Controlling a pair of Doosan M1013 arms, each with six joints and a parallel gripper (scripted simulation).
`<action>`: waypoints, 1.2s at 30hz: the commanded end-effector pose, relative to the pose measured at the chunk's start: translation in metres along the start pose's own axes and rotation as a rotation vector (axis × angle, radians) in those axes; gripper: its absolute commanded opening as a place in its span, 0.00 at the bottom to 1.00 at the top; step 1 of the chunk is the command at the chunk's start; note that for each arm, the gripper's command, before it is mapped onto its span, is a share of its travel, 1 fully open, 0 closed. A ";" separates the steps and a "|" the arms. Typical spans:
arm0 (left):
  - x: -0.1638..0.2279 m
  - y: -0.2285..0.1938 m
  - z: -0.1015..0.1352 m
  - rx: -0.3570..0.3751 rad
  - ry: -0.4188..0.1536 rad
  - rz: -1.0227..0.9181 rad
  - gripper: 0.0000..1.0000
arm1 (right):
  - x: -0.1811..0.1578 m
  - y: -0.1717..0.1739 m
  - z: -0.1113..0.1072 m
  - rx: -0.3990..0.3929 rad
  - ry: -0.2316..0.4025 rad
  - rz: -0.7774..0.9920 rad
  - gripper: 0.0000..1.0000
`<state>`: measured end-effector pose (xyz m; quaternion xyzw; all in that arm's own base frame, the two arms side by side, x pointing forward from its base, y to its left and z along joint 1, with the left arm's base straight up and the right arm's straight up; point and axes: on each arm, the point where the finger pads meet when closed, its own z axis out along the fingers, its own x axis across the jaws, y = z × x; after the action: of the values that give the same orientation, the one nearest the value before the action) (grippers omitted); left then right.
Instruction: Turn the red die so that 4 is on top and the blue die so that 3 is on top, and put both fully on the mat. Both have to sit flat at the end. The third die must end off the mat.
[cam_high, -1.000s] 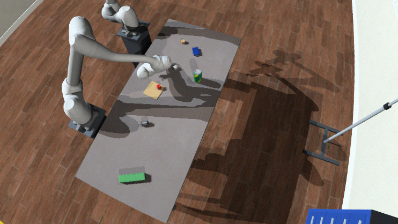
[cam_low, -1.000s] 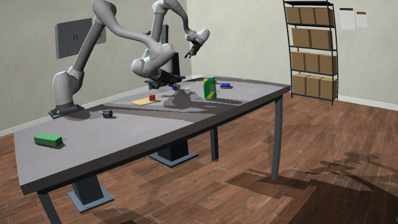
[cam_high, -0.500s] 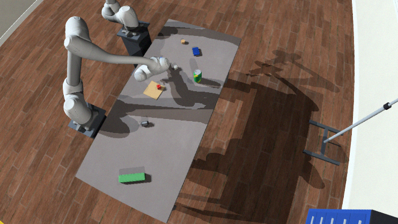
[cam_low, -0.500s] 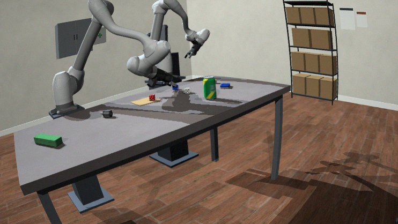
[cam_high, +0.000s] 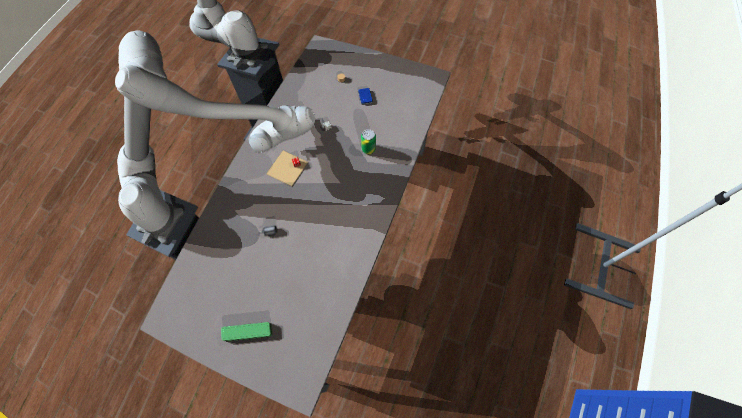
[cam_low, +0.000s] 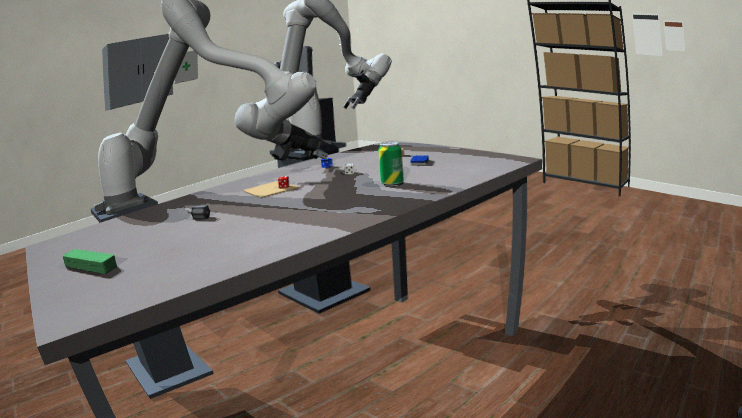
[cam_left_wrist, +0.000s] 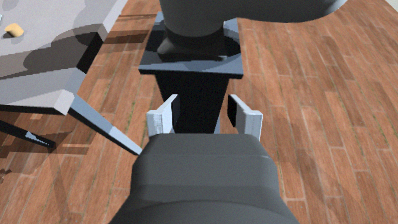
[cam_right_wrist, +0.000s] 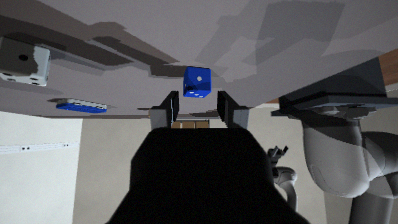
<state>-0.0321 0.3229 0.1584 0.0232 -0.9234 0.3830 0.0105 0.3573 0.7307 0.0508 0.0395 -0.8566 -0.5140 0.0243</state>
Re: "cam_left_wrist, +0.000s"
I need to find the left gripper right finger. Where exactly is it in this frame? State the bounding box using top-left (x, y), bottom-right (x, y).
top-left (227, 95), bottom-right (263, 141)

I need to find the tan cylinder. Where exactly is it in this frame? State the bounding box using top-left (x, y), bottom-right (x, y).
top-left (5, 23), bottom-right (24, 38)

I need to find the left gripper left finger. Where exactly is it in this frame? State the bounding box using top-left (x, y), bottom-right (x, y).
top-left (146, 94), bottom-right (180, 140)

